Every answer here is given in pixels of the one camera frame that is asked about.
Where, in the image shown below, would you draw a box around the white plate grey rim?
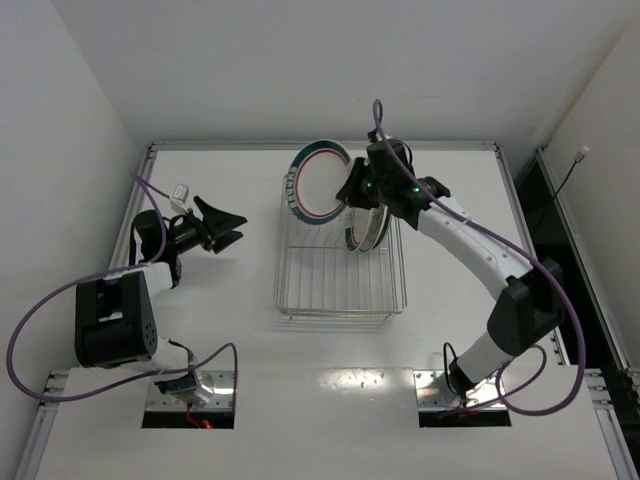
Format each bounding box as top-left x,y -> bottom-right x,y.
360,205 -> 390,252

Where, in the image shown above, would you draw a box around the green red rimmed plate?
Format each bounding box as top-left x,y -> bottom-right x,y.
284,139 -> 351,225
345,208 -> 373,252

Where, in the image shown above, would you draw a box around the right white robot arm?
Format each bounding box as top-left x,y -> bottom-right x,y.
336,139 -> 564,397

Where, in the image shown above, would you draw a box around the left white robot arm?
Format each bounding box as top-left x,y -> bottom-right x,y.
75,197 -> 247,407

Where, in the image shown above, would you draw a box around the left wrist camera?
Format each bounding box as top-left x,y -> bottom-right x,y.
169,184 -> 190,213

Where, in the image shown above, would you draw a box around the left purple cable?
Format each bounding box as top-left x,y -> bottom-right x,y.
5,172 -> 239,404

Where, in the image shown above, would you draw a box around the purple cable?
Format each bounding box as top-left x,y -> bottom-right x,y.
5,172 -> 239,404
370,98 -> 587,416

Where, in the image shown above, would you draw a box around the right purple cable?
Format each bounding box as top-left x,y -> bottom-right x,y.
370,98 -> 587,416

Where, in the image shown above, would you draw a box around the metal wire dish rack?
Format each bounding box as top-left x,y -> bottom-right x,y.
274,197 -> 407,321

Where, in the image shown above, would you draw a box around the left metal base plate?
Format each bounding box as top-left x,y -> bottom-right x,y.
145,370 -> 236,413

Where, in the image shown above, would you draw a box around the metal base plate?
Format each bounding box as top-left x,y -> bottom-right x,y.
413,370 -> 506,413
145,370 -> 236,413

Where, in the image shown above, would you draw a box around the black wall cable white plug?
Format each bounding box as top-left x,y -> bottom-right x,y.
531,145 -> 590,238

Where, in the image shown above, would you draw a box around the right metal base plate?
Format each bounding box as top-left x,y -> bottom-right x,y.
413,370 -> 506,413

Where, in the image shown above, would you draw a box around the aluminium table frame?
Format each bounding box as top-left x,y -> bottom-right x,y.
37,140 -> 621,479

